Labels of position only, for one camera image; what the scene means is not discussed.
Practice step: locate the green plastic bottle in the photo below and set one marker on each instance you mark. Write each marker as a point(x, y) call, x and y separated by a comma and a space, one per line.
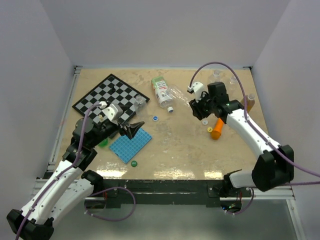
point(103, 143)

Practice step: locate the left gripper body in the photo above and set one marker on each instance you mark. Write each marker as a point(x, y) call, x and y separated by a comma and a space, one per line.
point(108, 130)

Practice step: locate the green bottle cap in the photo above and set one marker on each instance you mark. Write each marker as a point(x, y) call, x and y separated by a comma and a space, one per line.
point(134, 163)

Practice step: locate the white blue bottle cap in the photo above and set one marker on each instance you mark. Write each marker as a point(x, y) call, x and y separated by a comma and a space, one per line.
point(155, 118)

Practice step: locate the juice bottle with white label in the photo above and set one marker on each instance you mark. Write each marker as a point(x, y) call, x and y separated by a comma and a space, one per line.
point(160, 88)

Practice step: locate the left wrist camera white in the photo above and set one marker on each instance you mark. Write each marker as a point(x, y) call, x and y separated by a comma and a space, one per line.
point(111, 110)

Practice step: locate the clear bottle back row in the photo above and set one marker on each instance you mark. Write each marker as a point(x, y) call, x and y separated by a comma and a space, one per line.
point(216, 76)

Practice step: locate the black white chessboard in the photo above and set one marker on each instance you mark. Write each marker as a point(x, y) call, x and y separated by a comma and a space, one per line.
point(125, 94)

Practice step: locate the orange tea bottle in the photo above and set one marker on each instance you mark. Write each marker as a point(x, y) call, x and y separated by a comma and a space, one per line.
point(250, 100)

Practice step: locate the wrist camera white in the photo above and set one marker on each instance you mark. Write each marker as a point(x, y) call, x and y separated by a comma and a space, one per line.
point(111, 110)
point(197, 88)

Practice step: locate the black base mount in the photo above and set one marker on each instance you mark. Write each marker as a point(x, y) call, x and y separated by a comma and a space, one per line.
point(207, 193)

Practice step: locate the cream chess piece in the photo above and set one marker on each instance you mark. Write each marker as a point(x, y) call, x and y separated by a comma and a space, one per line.
point(101, 119)

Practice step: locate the blue studded baseplate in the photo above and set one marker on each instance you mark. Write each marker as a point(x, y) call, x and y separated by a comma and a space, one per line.
point(126, 149)

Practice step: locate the aluminium frame rail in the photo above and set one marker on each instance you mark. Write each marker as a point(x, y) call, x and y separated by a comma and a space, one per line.
point(76, 72)

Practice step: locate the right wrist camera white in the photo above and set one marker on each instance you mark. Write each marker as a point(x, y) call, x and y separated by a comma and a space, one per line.
point(197, 88)

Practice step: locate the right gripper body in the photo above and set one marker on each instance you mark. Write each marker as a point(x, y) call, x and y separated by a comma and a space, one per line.
point(203, 108)

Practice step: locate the orange plastic carrot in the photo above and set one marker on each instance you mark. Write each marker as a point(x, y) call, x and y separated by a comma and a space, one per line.
point(217, 130)

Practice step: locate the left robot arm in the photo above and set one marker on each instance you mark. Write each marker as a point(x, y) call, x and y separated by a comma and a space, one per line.
point(69, 184)

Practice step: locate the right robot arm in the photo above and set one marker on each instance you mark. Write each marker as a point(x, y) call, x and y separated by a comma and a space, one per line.
point(274, 164)

